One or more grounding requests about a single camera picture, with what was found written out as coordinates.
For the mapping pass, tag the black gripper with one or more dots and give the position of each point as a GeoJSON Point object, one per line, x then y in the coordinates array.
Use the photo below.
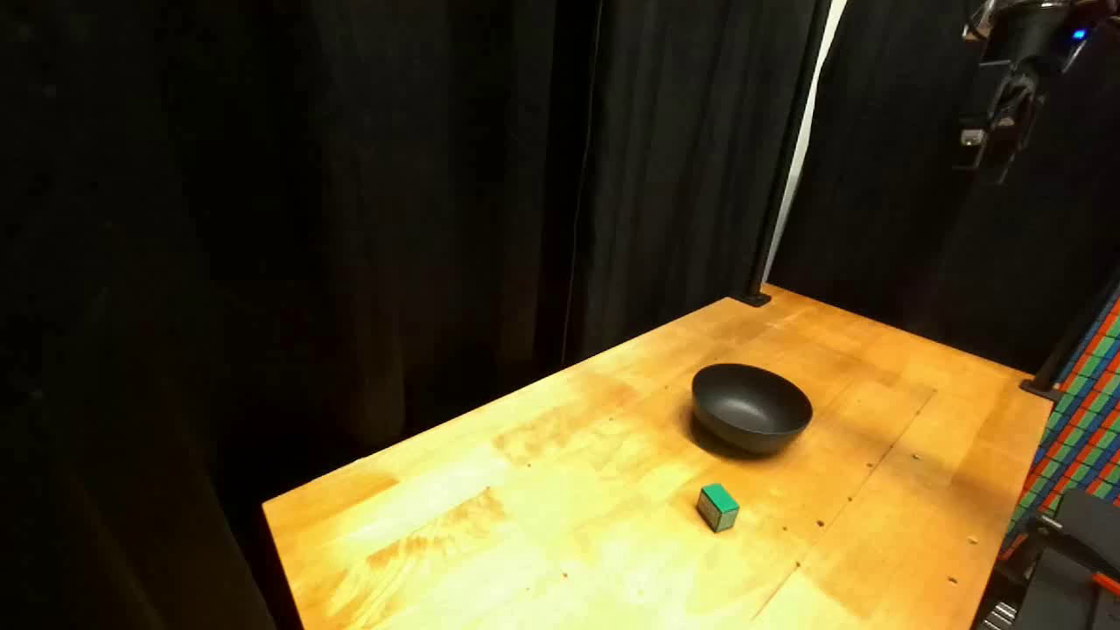
{"type": "Point", "coordinates": [997, 107]}

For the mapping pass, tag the green block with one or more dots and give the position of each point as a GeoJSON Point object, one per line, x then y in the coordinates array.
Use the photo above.
{"type": "Point", "coordinates": [717, 507]}

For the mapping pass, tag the white vertical strip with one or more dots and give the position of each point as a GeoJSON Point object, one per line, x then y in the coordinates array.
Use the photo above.
{"type": "Point", "coordinates": [801, 126]}

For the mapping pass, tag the black bowl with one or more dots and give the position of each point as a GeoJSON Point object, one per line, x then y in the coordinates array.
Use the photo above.
{"type": "Point", "coordinates": [751, 403]}

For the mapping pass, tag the colourful checkered board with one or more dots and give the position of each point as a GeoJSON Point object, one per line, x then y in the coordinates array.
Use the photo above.
{"type": "Point", "coordinates": [1078, 410]}

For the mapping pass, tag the black pole with base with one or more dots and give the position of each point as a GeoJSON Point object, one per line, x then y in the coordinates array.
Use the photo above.
{"type": "Point", "coordinates": [756, 275]}

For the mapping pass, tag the black curtain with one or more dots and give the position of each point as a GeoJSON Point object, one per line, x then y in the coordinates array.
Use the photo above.
{"type": "Point", "coordinates": [407, 186]}

